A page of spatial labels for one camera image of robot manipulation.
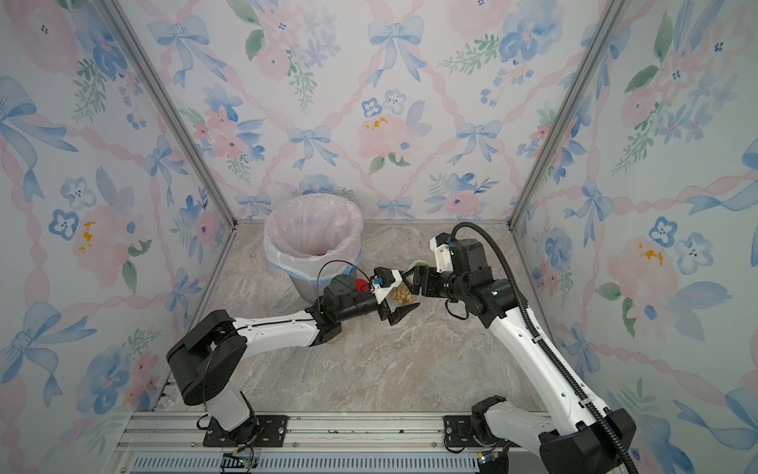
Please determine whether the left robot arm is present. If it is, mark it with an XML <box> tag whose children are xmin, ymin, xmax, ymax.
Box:
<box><xmin>166</xmin><ymin>267</ymin><xmax>418</xmax><ymax>438</ymax></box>

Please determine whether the thin black left cable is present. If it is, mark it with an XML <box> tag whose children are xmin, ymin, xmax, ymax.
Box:
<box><xmin>313</xmin><ymin>259</ymin><xmax>374</xmax><ymax>315</ymax></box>

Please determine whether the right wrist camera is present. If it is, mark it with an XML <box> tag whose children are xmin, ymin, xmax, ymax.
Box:
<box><xmin>430</xmin><ymin>232</ymin><xmax>454</xmax><ymax>273</ymax></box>

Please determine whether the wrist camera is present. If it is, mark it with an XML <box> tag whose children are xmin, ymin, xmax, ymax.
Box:
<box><xmin>370</xmin><ymin>277</ymin><xmax>404</xmax><ymax>305</ymax></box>
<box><xmin>430</xmin><ymin>232</ymin><xmax>454</xmax><ymax>273</ymax></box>

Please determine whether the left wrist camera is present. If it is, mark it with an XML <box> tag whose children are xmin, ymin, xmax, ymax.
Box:
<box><xmin>370</xmin><ymin>277</ymin><xmax>404</xmax><ymax>305</ymax></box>

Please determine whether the grey mesh trash bin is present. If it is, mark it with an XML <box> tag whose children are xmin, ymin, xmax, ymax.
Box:
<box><xmin>288</xmin><ymin>265</ymin><xmax>355</xmax><ymax>302</ymax></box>

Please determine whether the black corrugated cable conduit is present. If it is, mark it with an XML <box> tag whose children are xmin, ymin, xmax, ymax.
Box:
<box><xmin>449</xmin><ymin>221</ymin><xmax>641</xmax><ymax>474</ymax></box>

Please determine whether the red lid peanut jar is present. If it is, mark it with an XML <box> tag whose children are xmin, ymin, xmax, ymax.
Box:
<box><xmin>355</xmin><ymin>278</ymin><xmax>371</xmax><ymax>293</ymax></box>

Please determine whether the right aluminium corner post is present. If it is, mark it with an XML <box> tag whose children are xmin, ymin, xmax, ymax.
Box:
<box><xmin>508</xmin><ymin>0</ymin><xmax>628</xmax><ymax>231</ymax></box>

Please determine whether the aluminium corner post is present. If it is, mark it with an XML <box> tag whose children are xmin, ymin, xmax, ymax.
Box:
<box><xmin>508</xmin><ymin>0</ymin><xmax>628</xmax><ymax>231</ymax></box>
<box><xmin>94</xmin><ymin>0</ymin><xmax>238</xmax><ymax>230</ymax></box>

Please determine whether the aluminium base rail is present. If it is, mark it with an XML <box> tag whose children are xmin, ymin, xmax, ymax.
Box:
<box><xmin>103</xmin><ymin>411</ymin><xmax>623</xmax><ymax>474</ymax></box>

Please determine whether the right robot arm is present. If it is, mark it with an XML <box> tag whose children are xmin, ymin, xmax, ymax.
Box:
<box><xmin>402</xmin><ymin>267</ymin><xmax>637</xmax><ymax>473</ymax></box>

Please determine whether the left aluminium corner post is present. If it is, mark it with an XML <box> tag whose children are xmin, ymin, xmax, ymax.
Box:
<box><xmin>94</xmin><ymin>0</ymin><xmax>238</xmax><ymax>230</ymax></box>

